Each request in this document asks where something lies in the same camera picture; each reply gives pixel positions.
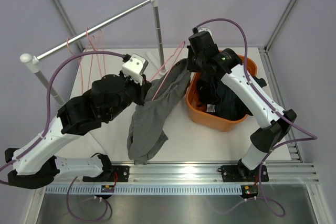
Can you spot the black shorts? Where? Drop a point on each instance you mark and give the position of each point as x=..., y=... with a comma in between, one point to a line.
x=210, y=92

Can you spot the grey shorts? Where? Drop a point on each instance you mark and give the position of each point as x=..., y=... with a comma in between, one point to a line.
x=146, y=135

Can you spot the pink hanger of grey shorts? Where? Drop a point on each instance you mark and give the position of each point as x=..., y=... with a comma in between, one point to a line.
x=176, y=54

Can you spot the dark navy shorts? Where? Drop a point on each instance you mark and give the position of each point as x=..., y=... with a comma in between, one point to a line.
x=232, y=107

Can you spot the pink hanger of navy shorts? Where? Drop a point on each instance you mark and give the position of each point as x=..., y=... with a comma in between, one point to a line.
x=95, y=44

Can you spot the pink hanger of black shorts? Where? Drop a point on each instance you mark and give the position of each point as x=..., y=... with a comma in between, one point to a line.
x=80, y=67

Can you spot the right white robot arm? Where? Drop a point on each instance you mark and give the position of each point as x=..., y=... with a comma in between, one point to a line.
x=273, y=120

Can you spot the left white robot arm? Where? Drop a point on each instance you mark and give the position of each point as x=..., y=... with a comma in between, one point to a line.
x=106, y=99

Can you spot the orange plastic basket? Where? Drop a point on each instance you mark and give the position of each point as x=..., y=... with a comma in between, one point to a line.
x=197, y=112

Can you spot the silver clothes rack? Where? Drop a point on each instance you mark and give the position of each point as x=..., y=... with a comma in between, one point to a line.
x=32, y=62

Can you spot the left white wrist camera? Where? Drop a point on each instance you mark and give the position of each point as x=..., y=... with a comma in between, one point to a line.
x=134, y=68

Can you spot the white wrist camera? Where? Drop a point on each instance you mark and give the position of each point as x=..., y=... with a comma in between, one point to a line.
x=200, y=29
x=134, y=68

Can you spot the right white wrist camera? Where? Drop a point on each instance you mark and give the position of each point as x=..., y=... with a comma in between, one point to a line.
x=200, y=29

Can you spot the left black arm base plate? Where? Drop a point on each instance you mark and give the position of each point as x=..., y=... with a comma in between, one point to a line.
x=120, y=173

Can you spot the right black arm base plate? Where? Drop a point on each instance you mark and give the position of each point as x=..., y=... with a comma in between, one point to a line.
x=233, y=173

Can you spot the white slotted cable duct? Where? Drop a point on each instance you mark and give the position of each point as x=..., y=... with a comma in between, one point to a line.
x=124, y=189

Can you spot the aluminium mounting rail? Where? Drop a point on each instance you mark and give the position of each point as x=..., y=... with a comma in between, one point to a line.
x=206, y=173

